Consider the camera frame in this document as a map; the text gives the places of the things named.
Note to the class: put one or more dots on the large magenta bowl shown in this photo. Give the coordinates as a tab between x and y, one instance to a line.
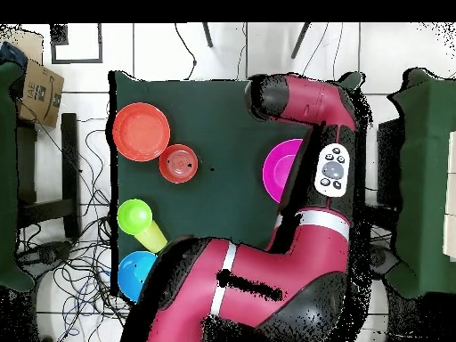
278	171

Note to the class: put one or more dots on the small orange bowl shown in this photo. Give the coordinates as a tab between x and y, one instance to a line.
178	164

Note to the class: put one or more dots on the yellow cup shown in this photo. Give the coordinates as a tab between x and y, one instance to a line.
153	238

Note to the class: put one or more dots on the large orange bowl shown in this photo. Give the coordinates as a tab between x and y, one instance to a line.
141	131

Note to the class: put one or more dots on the blue bowl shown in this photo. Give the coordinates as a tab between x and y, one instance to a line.
133	274

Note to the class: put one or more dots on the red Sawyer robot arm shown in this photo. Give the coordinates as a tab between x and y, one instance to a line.
256	267

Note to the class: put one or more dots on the dark green tablecloth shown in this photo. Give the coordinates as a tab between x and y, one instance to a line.
213	124

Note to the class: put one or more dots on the small green bowl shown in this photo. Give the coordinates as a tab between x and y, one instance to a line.
134	216

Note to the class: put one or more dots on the black tripod leg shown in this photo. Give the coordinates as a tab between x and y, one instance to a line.
300	41
207	35

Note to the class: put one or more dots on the green cloth side table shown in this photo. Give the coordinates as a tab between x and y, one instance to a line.
424	178
7	178

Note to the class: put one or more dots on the cardboard box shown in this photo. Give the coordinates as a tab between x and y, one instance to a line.
41	92

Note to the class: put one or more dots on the white box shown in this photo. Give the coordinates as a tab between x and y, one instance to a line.
450	196

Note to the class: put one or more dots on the blue object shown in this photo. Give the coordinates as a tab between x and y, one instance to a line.
12	55

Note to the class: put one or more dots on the black chair frame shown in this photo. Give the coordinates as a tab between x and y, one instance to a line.
69	160

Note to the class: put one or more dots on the dark grey pedestal leg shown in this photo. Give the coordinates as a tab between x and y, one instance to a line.
46	251
384	260

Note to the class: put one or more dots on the black square floor frame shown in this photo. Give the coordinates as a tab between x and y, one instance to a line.
76	61

